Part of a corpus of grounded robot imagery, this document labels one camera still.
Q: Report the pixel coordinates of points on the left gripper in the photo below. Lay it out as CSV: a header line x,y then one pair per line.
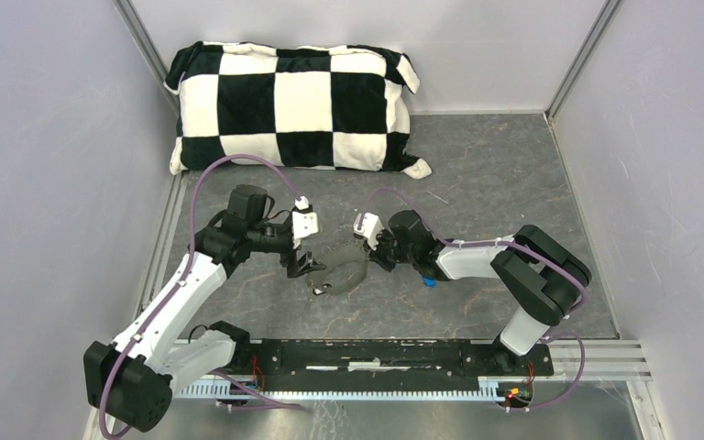
x,y
302,267

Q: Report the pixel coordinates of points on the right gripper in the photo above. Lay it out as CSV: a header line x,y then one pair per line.
x,y
376,256

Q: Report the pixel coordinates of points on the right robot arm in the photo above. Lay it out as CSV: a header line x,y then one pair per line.
x,y
546,280

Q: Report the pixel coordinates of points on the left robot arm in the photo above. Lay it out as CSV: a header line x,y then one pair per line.
x,y
134,377

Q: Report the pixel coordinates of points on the blue key fob tag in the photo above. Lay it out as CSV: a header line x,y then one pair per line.
x,y
429,282

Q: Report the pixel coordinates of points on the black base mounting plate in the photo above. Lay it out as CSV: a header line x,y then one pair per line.
x,y
382,364

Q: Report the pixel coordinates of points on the black and white checkered pillow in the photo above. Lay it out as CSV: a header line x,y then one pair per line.
x,y
338,108

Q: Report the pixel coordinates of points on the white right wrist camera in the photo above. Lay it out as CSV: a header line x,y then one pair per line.
x,y
368,226

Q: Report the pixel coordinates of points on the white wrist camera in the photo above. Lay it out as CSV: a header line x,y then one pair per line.
x,y
368,226
304,221

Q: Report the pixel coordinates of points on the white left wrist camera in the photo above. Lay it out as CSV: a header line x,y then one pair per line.
x,y
304,221

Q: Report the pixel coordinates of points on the white slotted cable duct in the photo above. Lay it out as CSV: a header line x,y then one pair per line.
x,y
486,391

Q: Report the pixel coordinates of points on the aluminium frame rail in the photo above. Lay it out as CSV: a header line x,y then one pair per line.
x,y
592,360

